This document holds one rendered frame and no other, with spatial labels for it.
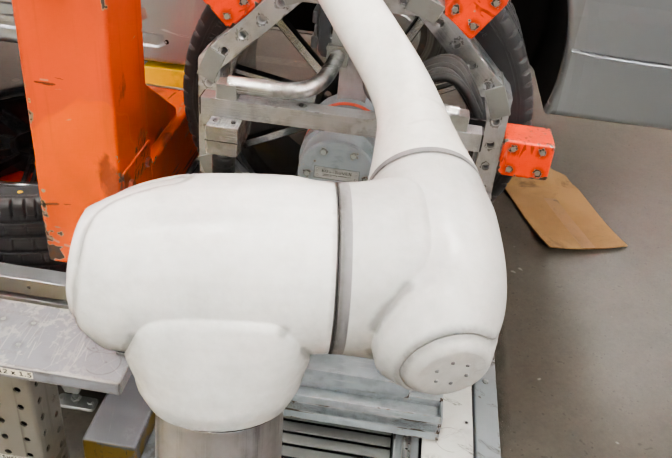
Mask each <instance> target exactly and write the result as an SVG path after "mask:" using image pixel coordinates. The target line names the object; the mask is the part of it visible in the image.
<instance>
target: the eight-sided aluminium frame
mask: <svg viewBox="0 0 672 458"><path fill-rule="evenodd" d="M383 1H384V3H385V4H386V6H387V7H388V9H389V10H390V12H391V13H396V14H404V15H412V16H419V17H420V18H421V19H422V21H423V22H424V23H425V25H426V26H427V27H428V28H429V30H430V31H431V32H432V34H433V35H434V36H435V38H436V39H437V40H438V41H439V43H440V44H441V45H442V47H443V48H444V49H445V50H446V52H447V53H448V54H453V55H456V56H458V57H460V58H461V59H462V60H463V61H464V62H465V63H466V64H467V66H468V67H469V69H470V71H471V73H472V75H473V77H474V79H475V82H476V84H477V87H478V90H479V93H480V96H481V97H485V106H486V118H487V123H486V127H485V131H484V138H483V142H482V147H481V152H473V156H472V160H473V162H474V164H475V165H476V167H477V169H478V172H479V174H480V177H481V180H482V182H483V185H484V187H485V190H486V192H487V195H488V197H489V199H490V200H491V192H492V188H493V184H494V179H495V175H496V170H497V166H498V162H499V157H500V153H501V149H502V144H503V140H504V136H505V131H506V127H507V123H508V118H509V116H510V115H511V112H510V109H511V105H512V101H513V97H512V91H511V85H510V83H509V82H508V81H507V79H506V78H505V77H504V75H503V72H502V71H500V70H499V69H498V67H497V66H496V65H495V63H494V62H493V61H492V59H491V58H490V57H489V55H488V54H487V53H486V51H485V50H484V49H483V47H482V46H481V45H480V43H479V42H478V41H477V39H476V38H475V37H474V38H472V39H469V38H468V37H467V36H466V35H465V34H464V33H463V32H462V31H461V30H460V29H459V28H458V26H457V25H456V24H455V23H454V22H453V21H451V20H450V19H449V18H448V17H447V16H446V15H445V14H444V13H443V11H444V10H445V0H383ZM301 2H308V3H316V4H320V3H319V2H318V0H262V1H261V2H260V3H259V5H258V6H257V7H256V8H255V9H253V10H252V11H251V12H250V13H249V14H248V15H246V16H245V17H244V18H243V19H242V20H241V21H239V22H238V23H237V24H236V25H235V26H234V27H232V28H231V29H229V28H227V29H226V30H225V31H224V32H222V33H221V34H220V35H217V36H216V38H215V39H214V40H213V41H212V42H211V43H210V44H208V45H207V47H206V48H205V49H204V50H203V52H202V53H201V54H200V55H199V57H198V70H197V74H198V92H199V96H200V95H201V94H202V92H203V91H204V89H209V90H216V83H217V81H218V80H219V78H220V77H228V76H229V62H230V61H231V60H232V59H233V58H235V57H236V56H237V55H238V54H239V53H241V52H242V51H243V50H244V49H246V48H247V47H248V46H249V45H250V44H252V43H253V42H254V41H255V40H256V39H258V38H259V37H260V36H261V35H262V34H264V33H265V32H266V31H267V30H269V29H270V28H271V27H272V26H273V25H275V24H276V23H277V22H278V21H279V20H281V19H282V18H283V17H284V16H286V15H287V14H288V13H289V12H290V11H292V10H293V9H294V8H295V7H296V6H298V5H299V4H300V3H301ZM210 118H211V115H203V114H200V113H199V156H198V158H199V162H200V171H201V172H202V173H212V155H213V154H207V153H206V140H205V138H206V132H205V126H206V124H207V122H208V121H209V119H210Z"/></svg>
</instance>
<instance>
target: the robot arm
mask: <svg viewBox="0 0 672 458"><path fill-rule="evenodd" d="M318 2H319V3H320V5H321V7H322V9H323V11H324V12H325V14H326V16H327V18H328V19H329V21H330V23H331V25H332V26H333V28H334V30H335V32H336V34H337V35H338V37H339V39H340V41H341V42H342V44H343V46H344V48H345V50H346V51H347V53H348V55H349V57H350V58H351V60H352V62H353V64H354V66H355V67H356V69H357V71H358V73H359V75H360V77H361V79H362V81H363V83H364V84H365V87H366V89H367V91H368V93H369V96H370V98H371V100H372V103H373V106H374V109H375V114H376V119H377V132H376V140H375V146H374V153H373V159H372V164H371V168H370V173H369V177H368V181H359V182H329V181H319V180H312V179H308V178H303V177H298V176H293V175H276V174H253V173H200V174H183V175H175V176H169V177H163V178H159V179H155V180H151V181H147V182H143V183H140V184H137V185H134V186H132V187H129V188H127V189H124V190H122V191H121V192H119V193H117V194H115V195H112V196H110V197H107V198H105V199H103V200H101V201H99V202H97V203H94V204H92V205H90V206H89V207H87V208H86V209H85V210H84V212H83V214H82V215H81V217H80V219H79V221H78V223H77V226H76V228H75V231H74V235H73V238H72V242H71V246H70V251H69V256H68V263H67V271H66V297H67V301H68V306H69V309H70V311H71V313H72V314H73V316H74V318H75V320H76V323H77V325H78V326H79V328H80V329H81V330H82V331H83V332H84V333H85V334H86V335H87V336H88V337H89V338H90V339H92V340H93V341H94V342H95V343H97V344H98V345H100V346H101V347H103V348H105V349H108V350H115V351H122V352H125V353H124V355H125V358H126V361H127V363H128V365H129V367H130V369H131V371H132V373H133V375H134V378H135V381H136V385H137V388H138V390H139V393H140V394H141V396H142V397H143V398H144V400H145V402H146V403H147V404H148V406H149V407H150V408H151V410H152V411H153V412H154V413H155V458H281V452H282V433H283V413H284V409H285V408H286V407H287V405H288V404H289V403H290V401H291V400H292V399H293V397H294V396H295V394H296V393H297V391H298V389H299V387H300V384H301V382H302V378H303V375H304V373H305V370H306V368H307V366H308V364H309V360H310V355H312V354H334V355H347V356H355V357H363V358H369V359H374V364H375V367H376V369H377V371H378V372H379V373H380V374H381V375H383V376H384V377H386V378H388V379H389V380H391V381H392V382H394V383H396V384H398V385H399V386H401V387H403V388H405V389H407V390H411V391H416V392H422V393H426V394H435V395H439V394H448V393H453V392H457V391H459V390H462V389H465V388H467V387H469V386H471V385H473V384H474V383H476V382H477V381H479V380H480V379H481V378H482V377H483V376H484V375H485V374H486V372H487V371H488V369H489V367H490V365H491V362H492V359H493V356H494V352H495V349H496V345H497V341H498V336H499V333H500V330H501V327H502V324H503V320H504V316H505V309H506V300H507V277H506V263H505V256H504V249H503V244H502V239H501V234H500V229H499V225H498V221H497V217H496V213H495V210H494V207H493V205H492V203H491V201H490V199H489V197H488V195H487V192H486V190H485V187H484V185H483V182H482V180H481V177H480V174H479V172H478V169H477V167H476V165H475V164H474V162H473V160H472V159H471V157H470V155H469V154H468V152H467V150H466V149H465V147H464V145H463V143H462V141H461V139H460V137H459V136H458V134H457V132H456V130H455V128H454V126H453V124H452V122H451V120H450V117H449V115H448V113H447V111H446V109H445V106H444V104H443V102H442V100H441V98H440V95H439V93H438V91H437V89H436V87H435V85H434V83H433V81H432V79H431V77H430V75H429V73H428V72H427V70H426V68H425V66H424V64H423V62H422V61H421V59H420V57H419V56H418V54H417V52H416V51H415V49H414V47H413V46H412V44H411V42H410V41H409V39H408V38H407V36H406V35H405V33H404V31H403V30H402V28H401V27H400V25H399V24H398V22H397V21H396V19H395V18H394V16H393V15H392V13H391V12H390V10H389V9H388V7H387V6H386V4H385V3H384V1H383V0H318Z"/></svg>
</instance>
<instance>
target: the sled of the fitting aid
mask: <svg viewBox="0 0 672 458"><path fill-rule="evenodd" d="M283 416H289V417H295V418H302V419H308V420H314V421H320V422H326V423H332V424H338V425H344V426H351V427H357V428H363V429H369V430H375V431H381V432H387V433H393V434H400V435H406V436H412V437H418V438H424V439H430V440H436V441H438V438H439V434H440V429H441V425H442V421H443V394H439V395H435V394H426V393H422V392H416V391H410V396H409V398H404V397H397V396H391V395H385V394H379V393H372V392H366V391H360V390H354V389H347V388H341V387H335V386H329V385H322V384H316V383H310V382H303V381H302V382H301V384H300V387H299V389H298V391H297V393H296V394H295V396H294V397H293V399H292V400H291V401H290V403H289V404H288V405H287V407H286V408H285V409H284V413H283Z"/></svg>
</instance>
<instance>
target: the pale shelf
mask: <svg viewBox="0 0 672 458"><path fill-rule="evenodd" d="M116 352H117V351H115V350H108V349H105V348H103V347H101V346H100V345H98V344H97V343H95V342H94V341H93V340H92V339H90V338H89V337H88V336H87V335H86V334H85V333H84V332H83V331H82V330H81V329H80V328H79V326H78V325H77V323H76V320H75V318H74V316H73V314H72V313H71V311H70V310H69V309H63V308H57V307H50V306H44V305H37V304H31V303H25V302H18V301H12V300H6V299H0V376H5V377H11V378H17V379H23V380H29V381H36V382H42V383H48V384H54V385H60V386H66V387H72V388H78V389H84V390H90V391H97V392H103V393H109V394H115V395H121V394H122V392H123V390H124V388H125V386H126V384H127V382H128V380H129V378H130V376H131V374H132V371H131V369H130V367H129V365H128V363H127V361H126V358H125V356H123V355H117V354H116ZM118 385H119V387H118Z"/></svg>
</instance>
